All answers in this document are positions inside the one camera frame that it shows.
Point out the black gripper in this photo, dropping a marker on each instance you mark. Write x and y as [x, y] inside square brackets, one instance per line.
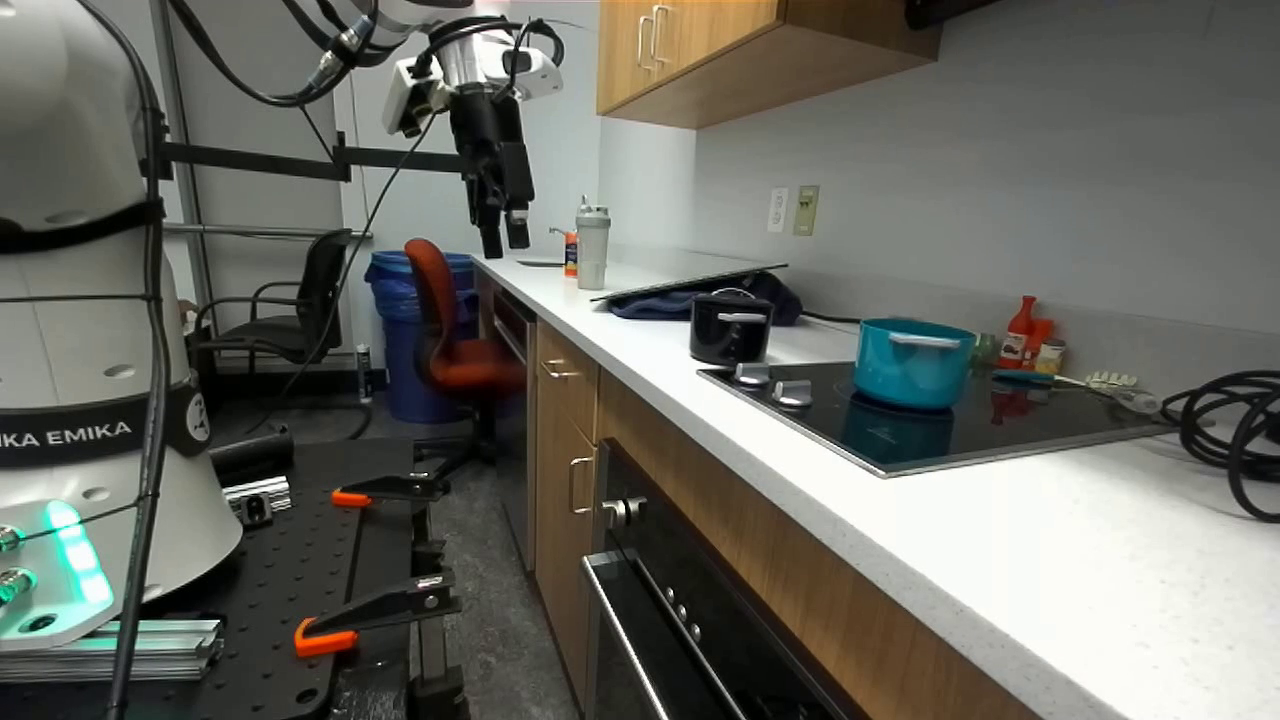
[489, 140]

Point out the dark pot lid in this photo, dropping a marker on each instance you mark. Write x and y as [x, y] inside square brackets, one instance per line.
[685, 281]

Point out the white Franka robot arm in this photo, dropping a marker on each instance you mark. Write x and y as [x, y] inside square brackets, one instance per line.
[105, 483]

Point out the blue pot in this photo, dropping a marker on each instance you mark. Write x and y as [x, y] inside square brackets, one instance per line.
[912, 362]

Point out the small orange bottle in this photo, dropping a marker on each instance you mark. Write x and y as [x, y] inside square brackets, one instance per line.
[569, 254]

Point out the silver tumbler bottle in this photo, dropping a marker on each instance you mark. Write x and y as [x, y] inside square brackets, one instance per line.
[593, 245]

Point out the orange office chair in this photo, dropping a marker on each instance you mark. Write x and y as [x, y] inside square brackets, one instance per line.
[467, 371]

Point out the blue trash bin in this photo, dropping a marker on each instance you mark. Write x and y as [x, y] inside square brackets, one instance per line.
[401, 326]

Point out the wooden upper cabinet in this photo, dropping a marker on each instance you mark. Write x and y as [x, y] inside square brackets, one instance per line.
[708, 62]

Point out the wooden cabinet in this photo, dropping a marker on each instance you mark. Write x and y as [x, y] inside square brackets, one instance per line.
[708, 62]
[873, 654]

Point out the black office chair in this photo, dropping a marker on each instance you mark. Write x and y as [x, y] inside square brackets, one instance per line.
[282, 319]

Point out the black mug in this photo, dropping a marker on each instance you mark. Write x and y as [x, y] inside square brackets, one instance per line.
[730, 329]

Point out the dark blue cloth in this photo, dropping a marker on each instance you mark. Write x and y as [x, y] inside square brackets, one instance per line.
[781, 313]

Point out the black built-in oven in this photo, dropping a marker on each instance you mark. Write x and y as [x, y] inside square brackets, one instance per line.
[677, 631]

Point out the red plastic bottle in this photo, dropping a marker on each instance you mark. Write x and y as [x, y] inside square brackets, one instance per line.
[1018, 335]

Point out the black induction cooktop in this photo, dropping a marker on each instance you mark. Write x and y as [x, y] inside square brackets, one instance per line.
[995, 419]

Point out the wooden lower cabinet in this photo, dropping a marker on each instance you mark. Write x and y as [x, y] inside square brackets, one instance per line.
[873, 654]

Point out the orange handled clamp rear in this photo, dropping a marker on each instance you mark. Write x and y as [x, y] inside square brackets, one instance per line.
[414, 489]

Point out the orange handled clamp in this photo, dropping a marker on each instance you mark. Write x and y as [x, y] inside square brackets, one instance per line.
[343, 631]
[414, 489]

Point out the wall power outlet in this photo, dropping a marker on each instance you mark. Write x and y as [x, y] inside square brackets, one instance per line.
[806, 208]

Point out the orange handled clamp front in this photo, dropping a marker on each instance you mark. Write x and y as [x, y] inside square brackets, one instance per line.
[343, 631]

